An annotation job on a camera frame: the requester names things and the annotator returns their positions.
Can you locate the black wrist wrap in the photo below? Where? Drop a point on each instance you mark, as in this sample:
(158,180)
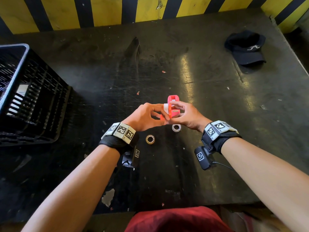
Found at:
(227,140)
(113,143)

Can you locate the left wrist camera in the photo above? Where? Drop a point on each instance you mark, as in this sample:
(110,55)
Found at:
(131,158)

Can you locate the left black wrist wrap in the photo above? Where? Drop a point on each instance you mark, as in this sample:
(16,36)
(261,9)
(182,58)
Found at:
(113,143)

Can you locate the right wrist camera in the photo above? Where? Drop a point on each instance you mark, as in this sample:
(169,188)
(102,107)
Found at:
(204,158)

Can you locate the right black wrist wrap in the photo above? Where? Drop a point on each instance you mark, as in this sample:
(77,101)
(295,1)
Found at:
(227,140)

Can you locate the black baseball cap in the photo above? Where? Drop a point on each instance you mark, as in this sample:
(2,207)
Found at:
(247,49)

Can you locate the wrist marker band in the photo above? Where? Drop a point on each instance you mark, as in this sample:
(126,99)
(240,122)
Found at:
(122,131)
(218,128)

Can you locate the person's left hand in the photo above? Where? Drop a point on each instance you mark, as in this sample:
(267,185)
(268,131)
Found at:
(140,117)

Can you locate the yellow black striped barrier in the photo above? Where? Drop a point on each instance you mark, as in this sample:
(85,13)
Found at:
(101,9)

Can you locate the person's right thumb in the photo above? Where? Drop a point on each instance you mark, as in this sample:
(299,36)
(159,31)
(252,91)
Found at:
(175,121)

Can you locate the left wrist marker band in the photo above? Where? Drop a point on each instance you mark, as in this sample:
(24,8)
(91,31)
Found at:
(122,131)

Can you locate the person's left thumb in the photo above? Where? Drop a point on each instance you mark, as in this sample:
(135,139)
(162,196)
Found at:
(160,119)

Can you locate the right wrist marker band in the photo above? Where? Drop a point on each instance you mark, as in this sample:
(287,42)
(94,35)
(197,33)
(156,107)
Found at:
(218,128)

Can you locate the pink tape dispenser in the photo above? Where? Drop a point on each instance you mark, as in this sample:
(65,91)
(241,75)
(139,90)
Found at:
(172,98)

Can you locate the beige tape roll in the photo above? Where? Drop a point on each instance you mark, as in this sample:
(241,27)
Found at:
(150,139)

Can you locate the black plastic crate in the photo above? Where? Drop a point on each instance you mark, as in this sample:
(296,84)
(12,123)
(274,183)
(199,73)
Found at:
(31,94)

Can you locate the person's right hand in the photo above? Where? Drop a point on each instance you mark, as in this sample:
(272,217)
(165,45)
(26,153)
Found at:
(192,117)

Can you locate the person's right forearm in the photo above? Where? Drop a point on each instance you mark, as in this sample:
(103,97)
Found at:
(270,176)

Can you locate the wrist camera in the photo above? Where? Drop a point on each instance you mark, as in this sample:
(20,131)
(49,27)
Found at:
(131,158)
(204,158)

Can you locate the white tape roll in dispenser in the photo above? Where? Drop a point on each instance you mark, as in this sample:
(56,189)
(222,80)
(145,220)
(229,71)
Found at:
(166,107)

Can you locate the person's left forearm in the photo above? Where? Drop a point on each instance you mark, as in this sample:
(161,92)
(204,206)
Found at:
(77,188)

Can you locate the red shirt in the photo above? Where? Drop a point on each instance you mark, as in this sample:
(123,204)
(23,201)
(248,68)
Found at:
(178,219)

